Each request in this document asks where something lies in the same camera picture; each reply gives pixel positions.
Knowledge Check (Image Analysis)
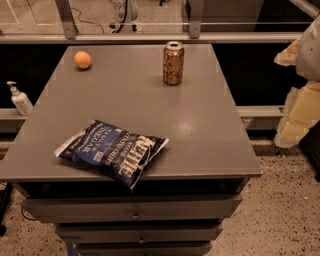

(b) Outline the white pump sanitizer bottle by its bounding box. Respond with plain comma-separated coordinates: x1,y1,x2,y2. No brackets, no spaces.
7,81,33,116

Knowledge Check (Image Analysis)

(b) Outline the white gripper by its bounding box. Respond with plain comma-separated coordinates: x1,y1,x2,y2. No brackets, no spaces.
274,15,320,148

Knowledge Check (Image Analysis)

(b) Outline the grey drawer cabinet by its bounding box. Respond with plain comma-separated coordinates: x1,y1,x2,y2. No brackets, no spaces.
0,44,260,256

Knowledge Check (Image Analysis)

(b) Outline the white machine base with cable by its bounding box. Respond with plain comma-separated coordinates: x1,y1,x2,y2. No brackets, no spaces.
109,0,138,33

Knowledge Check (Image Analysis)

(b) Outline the blue Kettle chip bag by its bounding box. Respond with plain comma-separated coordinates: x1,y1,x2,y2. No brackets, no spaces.
54,120,169,189

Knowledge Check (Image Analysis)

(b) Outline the metal railing frame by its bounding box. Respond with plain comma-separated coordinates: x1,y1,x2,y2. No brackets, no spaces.
0,0,319,45

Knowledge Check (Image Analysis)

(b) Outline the orange soda can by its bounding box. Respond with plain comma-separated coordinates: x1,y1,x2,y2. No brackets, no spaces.
163,41,184,85

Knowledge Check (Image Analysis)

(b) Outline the orange fruit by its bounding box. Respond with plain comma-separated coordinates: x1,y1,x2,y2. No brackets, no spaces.
74,51,92,69

